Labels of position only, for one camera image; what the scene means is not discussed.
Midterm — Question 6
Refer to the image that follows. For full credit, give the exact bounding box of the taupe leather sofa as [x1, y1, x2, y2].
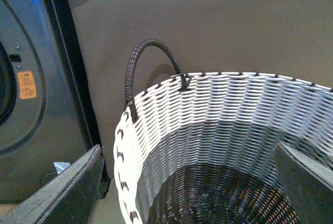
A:
[68, 0, 332, 176]

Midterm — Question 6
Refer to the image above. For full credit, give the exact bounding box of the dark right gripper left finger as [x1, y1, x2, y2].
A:
[1, 145, 104, 223]

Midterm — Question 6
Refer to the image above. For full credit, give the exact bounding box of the white woven laundry basket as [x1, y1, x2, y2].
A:
[113, 39, 332, 223]

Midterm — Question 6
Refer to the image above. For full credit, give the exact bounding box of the orange warning sticker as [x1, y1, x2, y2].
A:
[18, 70, 37, 99]

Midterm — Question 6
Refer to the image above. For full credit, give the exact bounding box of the grey front-load washing machine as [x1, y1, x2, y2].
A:
[1, 0, 100, 204]

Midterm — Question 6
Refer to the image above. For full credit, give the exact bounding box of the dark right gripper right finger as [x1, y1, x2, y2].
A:
[274, 143, 332, 223]

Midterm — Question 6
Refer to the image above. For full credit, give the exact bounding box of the white paper scrap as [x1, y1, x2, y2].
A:
[53, 161, 70, 175]

